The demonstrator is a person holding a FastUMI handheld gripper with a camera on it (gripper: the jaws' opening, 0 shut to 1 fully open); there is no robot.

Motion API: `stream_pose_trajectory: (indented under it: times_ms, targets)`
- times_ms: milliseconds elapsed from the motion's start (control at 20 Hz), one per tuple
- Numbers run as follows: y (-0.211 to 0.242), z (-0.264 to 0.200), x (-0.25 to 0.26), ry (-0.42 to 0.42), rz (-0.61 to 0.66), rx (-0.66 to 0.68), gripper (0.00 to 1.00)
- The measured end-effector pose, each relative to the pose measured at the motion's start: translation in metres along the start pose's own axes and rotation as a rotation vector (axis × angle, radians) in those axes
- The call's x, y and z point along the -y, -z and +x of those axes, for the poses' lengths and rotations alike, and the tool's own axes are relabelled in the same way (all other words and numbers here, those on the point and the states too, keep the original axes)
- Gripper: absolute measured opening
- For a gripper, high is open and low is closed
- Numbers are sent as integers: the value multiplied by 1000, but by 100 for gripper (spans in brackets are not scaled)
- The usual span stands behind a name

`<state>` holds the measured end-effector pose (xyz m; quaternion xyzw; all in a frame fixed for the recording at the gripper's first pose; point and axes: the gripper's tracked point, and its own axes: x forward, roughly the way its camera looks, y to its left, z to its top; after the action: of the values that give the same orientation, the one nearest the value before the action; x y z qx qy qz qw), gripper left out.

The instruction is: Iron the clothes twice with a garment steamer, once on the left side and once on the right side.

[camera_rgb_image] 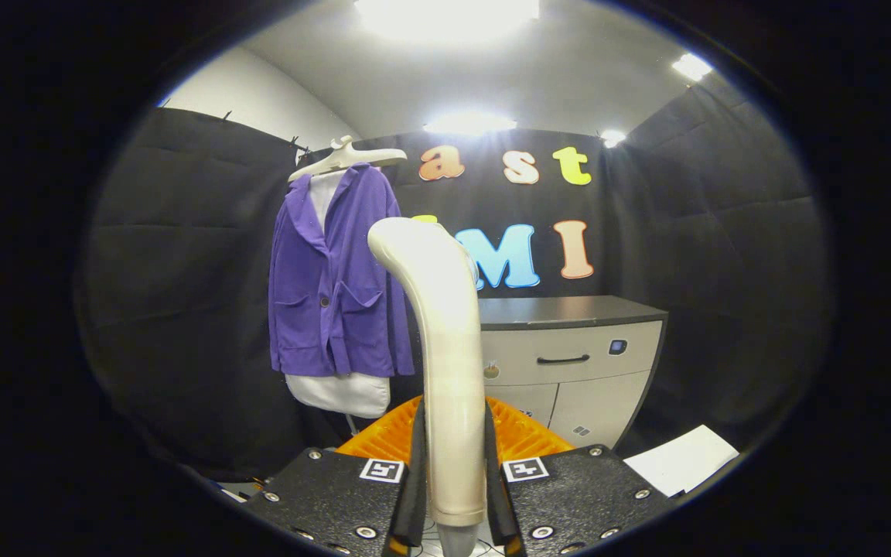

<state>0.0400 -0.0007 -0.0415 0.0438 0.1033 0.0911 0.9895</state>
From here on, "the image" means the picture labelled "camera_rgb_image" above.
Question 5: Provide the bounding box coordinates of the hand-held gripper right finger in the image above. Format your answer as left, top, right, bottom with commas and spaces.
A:
483, 395, 674, 557

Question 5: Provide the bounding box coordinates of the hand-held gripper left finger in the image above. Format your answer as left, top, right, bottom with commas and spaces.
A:
244, 397, 428, 557

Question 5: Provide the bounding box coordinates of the white garment steamer head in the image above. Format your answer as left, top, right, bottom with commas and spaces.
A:
367, 217, 487, 528

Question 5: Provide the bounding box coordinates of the purple jacket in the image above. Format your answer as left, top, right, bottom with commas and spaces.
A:
268, 162, 415, 379

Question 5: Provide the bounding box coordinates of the white clothes hanger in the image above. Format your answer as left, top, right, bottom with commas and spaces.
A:
288, 135, 408, 184

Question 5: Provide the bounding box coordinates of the grey cabinet with dark top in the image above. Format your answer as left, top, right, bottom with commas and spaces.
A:
476, 295, 669, 451

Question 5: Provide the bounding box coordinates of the white padded ironing form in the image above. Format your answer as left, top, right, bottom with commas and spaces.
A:
285, 170, 392, 419

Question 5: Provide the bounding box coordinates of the white paper sheet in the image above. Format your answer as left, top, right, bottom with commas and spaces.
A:
623, 424, 740, 497

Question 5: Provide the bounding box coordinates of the long ceiling light strip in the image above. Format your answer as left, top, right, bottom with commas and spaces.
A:
424, 111, 518, 136

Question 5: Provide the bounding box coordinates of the double ceiling light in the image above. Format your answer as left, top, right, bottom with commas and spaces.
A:
672, 53, 714, 82

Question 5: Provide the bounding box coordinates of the large square ceiling light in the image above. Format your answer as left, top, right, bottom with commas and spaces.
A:
353, 0, 541, 43

